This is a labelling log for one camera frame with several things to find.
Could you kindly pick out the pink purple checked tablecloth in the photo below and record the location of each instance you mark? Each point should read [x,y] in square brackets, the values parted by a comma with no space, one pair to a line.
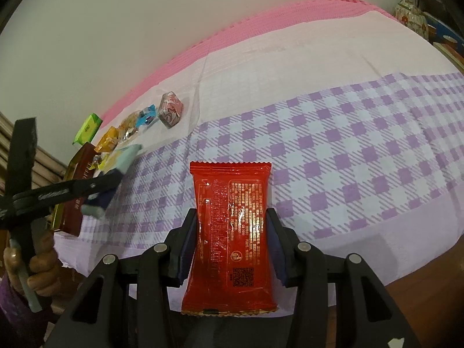
[326,116]

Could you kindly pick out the gold metal tin box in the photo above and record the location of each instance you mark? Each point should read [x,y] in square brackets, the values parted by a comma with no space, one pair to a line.
[74,212]

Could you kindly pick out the blue cracker packet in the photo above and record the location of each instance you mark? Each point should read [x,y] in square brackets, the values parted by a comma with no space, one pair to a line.
[124,155]

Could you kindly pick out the person's left hand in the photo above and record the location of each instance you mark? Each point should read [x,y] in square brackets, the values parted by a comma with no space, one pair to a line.
[45,272]

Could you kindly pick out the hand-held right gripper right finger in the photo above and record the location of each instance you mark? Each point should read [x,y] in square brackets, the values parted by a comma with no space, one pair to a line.
[277,257]

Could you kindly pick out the red snack packet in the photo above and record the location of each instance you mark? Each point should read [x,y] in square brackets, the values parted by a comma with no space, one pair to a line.
[232,224]

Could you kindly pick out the floral ceramic jar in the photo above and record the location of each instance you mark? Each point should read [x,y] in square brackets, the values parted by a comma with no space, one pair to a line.
[409,16]

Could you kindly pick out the clear peanut brittle packet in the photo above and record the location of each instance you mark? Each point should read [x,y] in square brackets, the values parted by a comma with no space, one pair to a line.
[128,120]

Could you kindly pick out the person's left forearm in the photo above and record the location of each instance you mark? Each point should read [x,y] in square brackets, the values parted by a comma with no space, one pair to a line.
[14,315]

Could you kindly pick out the small blue candy packet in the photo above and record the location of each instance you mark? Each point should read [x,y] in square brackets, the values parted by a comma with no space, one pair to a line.
[146,116]

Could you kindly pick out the green tissue box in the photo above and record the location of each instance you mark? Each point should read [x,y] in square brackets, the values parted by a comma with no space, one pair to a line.
[87,128]

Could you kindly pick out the colourful printed box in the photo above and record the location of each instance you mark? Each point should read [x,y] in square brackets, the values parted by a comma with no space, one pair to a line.
[447,41]

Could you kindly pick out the clear yellow-edged candy packet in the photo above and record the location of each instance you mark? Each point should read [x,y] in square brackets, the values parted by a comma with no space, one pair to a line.
[98,161]

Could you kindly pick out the orange snack packet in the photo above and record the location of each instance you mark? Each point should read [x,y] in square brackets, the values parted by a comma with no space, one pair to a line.
[107,139]

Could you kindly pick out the dark green snack packet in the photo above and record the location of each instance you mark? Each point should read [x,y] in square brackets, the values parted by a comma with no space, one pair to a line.
[129,135]

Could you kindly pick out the pink snack packet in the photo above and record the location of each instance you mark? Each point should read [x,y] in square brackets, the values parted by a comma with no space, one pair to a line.
[171,110]

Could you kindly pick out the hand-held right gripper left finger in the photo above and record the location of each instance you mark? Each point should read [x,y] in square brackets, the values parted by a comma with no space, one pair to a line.
[183,261]

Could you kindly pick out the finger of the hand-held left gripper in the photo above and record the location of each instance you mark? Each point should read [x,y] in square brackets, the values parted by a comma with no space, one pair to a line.
[72,190]

